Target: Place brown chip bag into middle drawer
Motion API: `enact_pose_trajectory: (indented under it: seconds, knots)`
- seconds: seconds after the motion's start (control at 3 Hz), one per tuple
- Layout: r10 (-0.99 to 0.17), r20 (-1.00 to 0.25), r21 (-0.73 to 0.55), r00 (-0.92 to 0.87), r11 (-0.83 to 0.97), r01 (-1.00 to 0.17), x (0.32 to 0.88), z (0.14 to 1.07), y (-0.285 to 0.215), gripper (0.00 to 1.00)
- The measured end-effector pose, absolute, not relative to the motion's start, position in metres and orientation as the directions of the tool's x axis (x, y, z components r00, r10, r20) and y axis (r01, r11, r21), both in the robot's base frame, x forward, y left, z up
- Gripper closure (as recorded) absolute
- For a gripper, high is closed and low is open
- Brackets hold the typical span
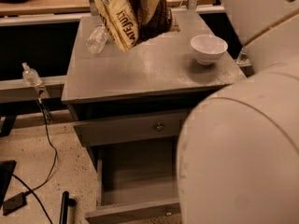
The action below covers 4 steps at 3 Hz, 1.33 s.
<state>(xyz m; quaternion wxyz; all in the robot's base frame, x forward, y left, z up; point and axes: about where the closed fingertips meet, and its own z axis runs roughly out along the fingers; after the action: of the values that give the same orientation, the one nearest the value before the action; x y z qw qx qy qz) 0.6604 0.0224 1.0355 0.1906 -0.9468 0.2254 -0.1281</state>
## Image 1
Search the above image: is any small water bottle right rail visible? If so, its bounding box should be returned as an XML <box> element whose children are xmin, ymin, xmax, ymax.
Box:
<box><xmin>236</xmin><ymin>47</ymin><xmax>248</xmax><ymax>65</ymax></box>

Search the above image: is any black post on floor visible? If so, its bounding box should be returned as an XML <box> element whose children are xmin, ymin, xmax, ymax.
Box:
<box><xmin>59</xmin><ymin>191</ymin><xmax>77</xmax><ymax>224</ymax></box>

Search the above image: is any black power adapter left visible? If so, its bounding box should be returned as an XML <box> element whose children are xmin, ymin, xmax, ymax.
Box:
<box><xmin>3</xmin><ymin>192</ymin><xmax>26</xmax><ymax>216</ymax></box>

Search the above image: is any open middle drawer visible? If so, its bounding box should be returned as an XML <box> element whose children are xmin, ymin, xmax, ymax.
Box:
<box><xmin>86</xmin><ymin>137</ymin><xmax>180</xmax><ymax>224</ymax></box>

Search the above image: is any white ceramic bowl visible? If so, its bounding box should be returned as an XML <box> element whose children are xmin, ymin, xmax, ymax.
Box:
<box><xmin>191</xmin><ymin>35</ymin><xmax>228</xmax><ymax>65</ymax></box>

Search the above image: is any wooden table left background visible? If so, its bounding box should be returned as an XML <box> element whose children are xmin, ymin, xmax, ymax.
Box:
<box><xmin>0</xmin><ymin>0</ymin><xmax>217</xmax><ymax>17</ymax></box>

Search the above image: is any grey drawer cabinet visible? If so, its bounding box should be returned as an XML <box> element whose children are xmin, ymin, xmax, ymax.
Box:
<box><xmin>61</xmin><ymin>9</ymin><xmax>247</xmax><ymax>224</ymax></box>

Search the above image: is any clear bottle on left rail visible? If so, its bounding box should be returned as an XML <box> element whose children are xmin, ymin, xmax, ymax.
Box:
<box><xmin>21</xmin><ymin>63</ymin><xmax>42</xmax><ymax>87</ymax></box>

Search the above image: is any brown yellow chip bag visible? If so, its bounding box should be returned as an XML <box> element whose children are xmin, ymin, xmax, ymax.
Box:
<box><xmin>93</xmin><ymin>0</ymin><xmax>179</xmax><ymax>52</ymax></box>

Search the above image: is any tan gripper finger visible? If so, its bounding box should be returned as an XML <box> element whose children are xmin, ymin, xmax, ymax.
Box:
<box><xmin>141</xmin><ymin>0</ymin><xmax>160</xmax><ymax>25</ymax></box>

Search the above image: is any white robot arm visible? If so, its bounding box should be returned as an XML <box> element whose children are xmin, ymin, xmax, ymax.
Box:
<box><xmin>177</xmin><ymin>0</ymin><xmax>299</xmax><ymax>224</ymax></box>

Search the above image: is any black cable left floor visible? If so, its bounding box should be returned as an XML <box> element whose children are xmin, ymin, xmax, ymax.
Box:
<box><xmin>11</xmin><ymin>98</ymin><xmax>59</xmax><ymax>224</ymax></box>

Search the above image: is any clear plastic bottle on cabinet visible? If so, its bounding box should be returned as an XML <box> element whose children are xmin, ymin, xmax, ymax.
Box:
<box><xmin>86</xmin><ymin>25</ymin><xmax>108</xmax><ymax>54</ymax></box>

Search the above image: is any upper grey drawer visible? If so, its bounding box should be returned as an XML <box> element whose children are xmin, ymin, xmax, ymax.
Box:
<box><xmin>74</xmin><ymin>110</ymin><xmax>187</xmax><ymax>147</ymax></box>

